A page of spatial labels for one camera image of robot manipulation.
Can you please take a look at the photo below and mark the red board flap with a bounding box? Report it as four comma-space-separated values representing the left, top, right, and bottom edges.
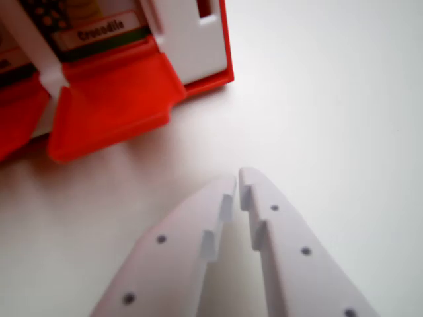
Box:
0, 71, 52, 164
46, 34, 185, 164

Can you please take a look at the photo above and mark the red and white game board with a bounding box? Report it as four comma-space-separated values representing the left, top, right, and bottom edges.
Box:
0, 0, 235, 164

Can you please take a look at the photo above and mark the crocodile picture card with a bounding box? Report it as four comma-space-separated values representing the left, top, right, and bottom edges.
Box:
31, 0, 153, 63

